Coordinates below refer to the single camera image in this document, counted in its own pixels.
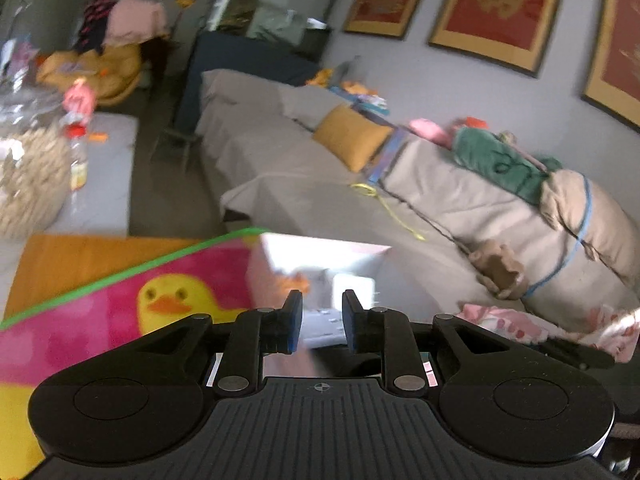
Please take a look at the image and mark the grey plush toy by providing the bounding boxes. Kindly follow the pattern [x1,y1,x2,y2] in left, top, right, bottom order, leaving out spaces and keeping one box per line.
[335,55,363,83]

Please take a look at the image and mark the pink plush toy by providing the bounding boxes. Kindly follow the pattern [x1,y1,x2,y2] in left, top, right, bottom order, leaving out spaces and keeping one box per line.
[409,118,453,148]

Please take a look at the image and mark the yellow cushion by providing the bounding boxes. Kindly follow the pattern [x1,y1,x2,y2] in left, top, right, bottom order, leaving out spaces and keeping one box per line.
[312,105,396,173]

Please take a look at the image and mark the brown teddy plush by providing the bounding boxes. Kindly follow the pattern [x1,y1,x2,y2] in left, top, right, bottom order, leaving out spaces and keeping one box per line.
[467,240,531,301]

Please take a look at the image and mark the cartoon printed play mat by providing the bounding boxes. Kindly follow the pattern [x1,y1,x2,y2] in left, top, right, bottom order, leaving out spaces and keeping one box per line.
[0,227,281,476]

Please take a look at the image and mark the floral pink blanket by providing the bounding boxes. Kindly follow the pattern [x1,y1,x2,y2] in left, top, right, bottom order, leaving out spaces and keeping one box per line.
[460,302,640,363]

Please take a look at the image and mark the yellow beanbag chair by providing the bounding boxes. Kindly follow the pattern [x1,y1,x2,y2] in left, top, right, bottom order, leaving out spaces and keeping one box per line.
[37,42,143,106]

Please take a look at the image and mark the pink cardboard box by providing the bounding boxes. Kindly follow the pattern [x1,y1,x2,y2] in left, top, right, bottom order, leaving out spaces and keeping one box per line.
[207,232,441,386]

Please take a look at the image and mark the red lid plastic jar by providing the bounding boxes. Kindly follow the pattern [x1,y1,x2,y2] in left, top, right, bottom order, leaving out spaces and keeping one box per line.
[65,122,91,191]

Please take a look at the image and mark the dark blue cabinet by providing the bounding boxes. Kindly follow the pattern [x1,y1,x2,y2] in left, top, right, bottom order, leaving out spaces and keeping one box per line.
[175,32,321,136]

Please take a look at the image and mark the green plush toy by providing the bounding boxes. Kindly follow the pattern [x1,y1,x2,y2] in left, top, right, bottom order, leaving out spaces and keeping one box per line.
[452,127,563,206]

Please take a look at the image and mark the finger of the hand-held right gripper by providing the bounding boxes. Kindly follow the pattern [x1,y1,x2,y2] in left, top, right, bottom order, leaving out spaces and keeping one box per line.
[545,337,615,371]

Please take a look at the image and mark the yellow ribbon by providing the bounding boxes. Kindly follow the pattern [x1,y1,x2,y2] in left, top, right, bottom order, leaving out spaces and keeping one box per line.
[350,182,426,242]

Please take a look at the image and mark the black garment pink hearts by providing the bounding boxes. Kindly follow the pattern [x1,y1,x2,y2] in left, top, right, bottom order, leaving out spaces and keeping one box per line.
[75,0,118,53]

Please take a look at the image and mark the white coffee table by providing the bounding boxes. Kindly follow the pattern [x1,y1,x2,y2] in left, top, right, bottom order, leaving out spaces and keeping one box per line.
[55,112,138,238]

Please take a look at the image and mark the glass fish tank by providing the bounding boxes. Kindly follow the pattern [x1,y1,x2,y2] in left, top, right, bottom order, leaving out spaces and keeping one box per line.
[207,0,341,58]

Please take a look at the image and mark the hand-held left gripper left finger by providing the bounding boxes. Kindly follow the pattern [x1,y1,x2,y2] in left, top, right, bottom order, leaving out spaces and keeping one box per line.
[112,290,305,396]

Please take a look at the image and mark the blue cord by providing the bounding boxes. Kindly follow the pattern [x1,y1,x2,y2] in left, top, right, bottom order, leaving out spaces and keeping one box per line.
[522,172,593,298]

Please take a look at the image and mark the holographic gift box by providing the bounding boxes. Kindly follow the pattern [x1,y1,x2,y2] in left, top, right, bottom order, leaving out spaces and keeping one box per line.
[365,127,416,186]

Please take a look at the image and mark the glass jar of nuts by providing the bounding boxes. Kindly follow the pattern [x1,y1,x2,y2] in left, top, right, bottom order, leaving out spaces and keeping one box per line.
[0,85,73,241]

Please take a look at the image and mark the beige covered sofa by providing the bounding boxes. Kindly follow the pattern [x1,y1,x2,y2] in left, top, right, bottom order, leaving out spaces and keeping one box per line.
[195,69,640,331]

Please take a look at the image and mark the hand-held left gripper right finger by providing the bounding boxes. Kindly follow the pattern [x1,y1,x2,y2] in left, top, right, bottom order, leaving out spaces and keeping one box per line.
[341,290,531,395]

